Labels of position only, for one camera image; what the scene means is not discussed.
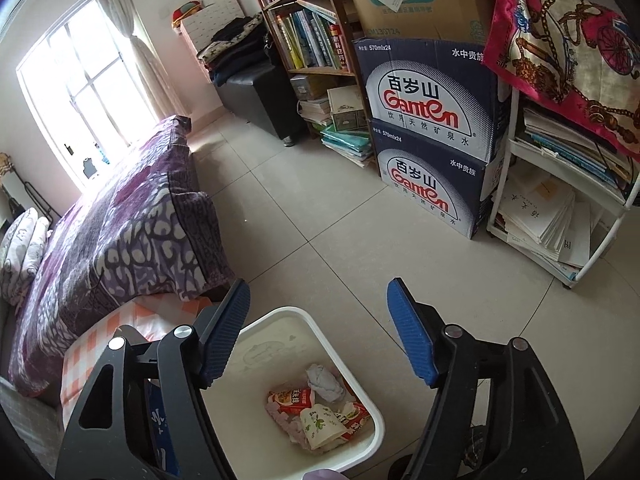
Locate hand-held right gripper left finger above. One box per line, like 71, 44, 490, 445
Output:
57, 278, 251, 480

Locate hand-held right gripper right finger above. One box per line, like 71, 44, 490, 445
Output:
386, 276, 586, 480

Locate white trash bin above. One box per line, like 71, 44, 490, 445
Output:
197, 306, 386, 480

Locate torn red noodle cup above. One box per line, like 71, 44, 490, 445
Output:
267, 387, 373, 441

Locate white paper ball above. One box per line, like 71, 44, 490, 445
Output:
305, 364, 346, 403

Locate pink tissue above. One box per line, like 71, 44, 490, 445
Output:
265, 400, 311, 448

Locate blue box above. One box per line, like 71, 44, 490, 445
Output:
147, 380, 181, 480

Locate orange checked tablecloth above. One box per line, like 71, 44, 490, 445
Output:
60, 295, 216, 416

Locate blue water bottle carton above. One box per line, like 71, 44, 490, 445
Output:
370, 117, 506, 240
352, 37, 511, 163

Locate bed with purple quilt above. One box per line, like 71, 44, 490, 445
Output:
7, 115, 236, 398

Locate stacked papers and booklets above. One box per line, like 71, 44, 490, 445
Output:
495, 105, 636, 268

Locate white rack cart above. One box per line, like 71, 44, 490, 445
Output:
487, 75, 640, 288

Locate grey checked cloth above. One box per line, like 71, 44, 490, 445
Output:
0, 377, 66, 466

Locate folded white quilt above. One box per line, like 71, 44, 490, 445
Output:
0, 207, 51, 306

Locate small paper drawer box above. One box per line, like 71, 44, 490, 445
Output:
327, 85, 368, 131

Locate black ottoman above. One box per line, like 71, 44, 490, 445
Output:
215, 65, 306, 146

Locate black metal stand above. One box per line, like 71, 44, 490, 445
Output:
0, 152, 53, 226

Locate wooden bookshelf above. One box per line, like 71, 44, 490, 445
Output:
240, 0, 376, 171

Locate window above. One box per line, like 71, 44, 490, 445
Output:
17, 0, 161, 191

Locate white curtain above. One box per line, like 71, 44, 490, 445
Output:
95, 0, 173, 121

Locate black bag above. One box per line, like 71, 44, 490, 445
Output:
260, 30, 283, 68

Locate pile of dark clothes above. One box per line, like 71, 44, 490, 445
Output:
197, 14, 271, 83

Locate shelved books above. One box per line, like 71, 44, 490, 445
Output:
250, 0, 373, 168

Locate white quilted storage box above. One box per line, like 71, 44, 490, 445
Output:
180, 0, 261, 53

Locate brown cardboard box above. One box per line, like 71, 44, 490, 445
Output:
330, 0, 498, 43

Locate red printed scarf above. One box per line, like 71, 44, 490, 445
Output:
482, 0, 640, 163

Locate red and yellow toys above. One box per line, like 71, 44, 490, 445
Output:
172, 2, 201, 31

